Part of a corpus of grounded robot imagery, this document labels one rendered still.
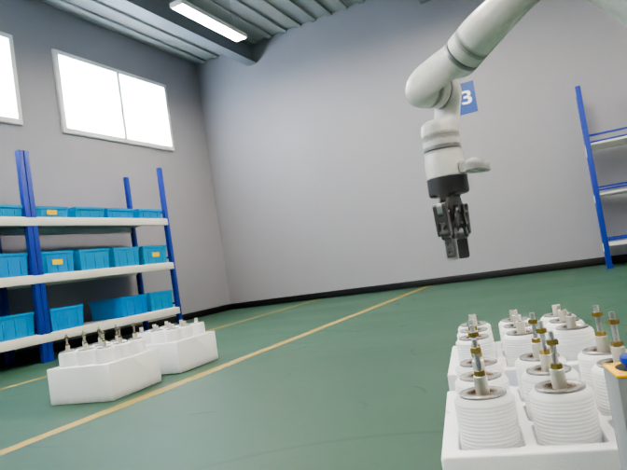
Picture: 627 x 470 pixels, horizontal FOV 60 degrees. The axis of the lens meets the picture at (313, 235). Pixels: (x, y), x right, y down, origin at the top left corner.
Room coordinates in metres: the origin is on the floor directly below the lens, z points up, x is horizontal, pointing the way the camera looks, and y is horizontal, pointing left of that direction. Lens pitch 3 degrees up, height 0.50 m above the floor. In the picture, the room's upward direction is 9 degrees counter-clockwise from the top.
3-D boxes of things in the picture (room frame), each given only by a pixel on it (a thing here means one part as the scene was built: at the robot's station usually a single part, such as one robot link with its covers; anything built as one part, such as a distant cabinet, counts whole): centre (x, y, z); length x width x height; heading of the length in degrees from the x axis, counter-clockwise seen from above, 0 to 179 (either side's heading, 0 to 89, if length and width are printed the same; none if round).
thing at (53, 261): (5.30, 2.66, 0.90); 0.50 x 0.38 x 0.21; 63
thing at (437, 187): (1.02, -0.26, 0.58); 0.08 x 0.08 x 0.09
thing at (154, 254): (6.44, 2.06, 0.90); 0.50 x 0.38 x 0.21; 62
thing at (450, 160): (1.01, -0.28, 0.66); 0.11 x 0.09 x 0.06; 58
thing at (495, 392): (0.91, -0.24, 0.25); 0.08 x 0.08 x 0.01
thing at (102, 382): (2.90, 1.19, 0.09); 0.39 x 0.39 x 0.18; 70
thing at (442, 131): (1.03, -0.27, 0.75); 0.09 x 0.07 x 0.15; 121
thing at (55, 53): (7.08, 2.26, 2.95); 1.90 x 0.08 x 1.00; 153
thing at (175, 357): (3.43, 0.98, 0.09); 0.39 x 0.39 x 0.18; 66
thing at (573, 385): (0.88, -0.35, 0.25); 0.08 x 0.08 x 0.01
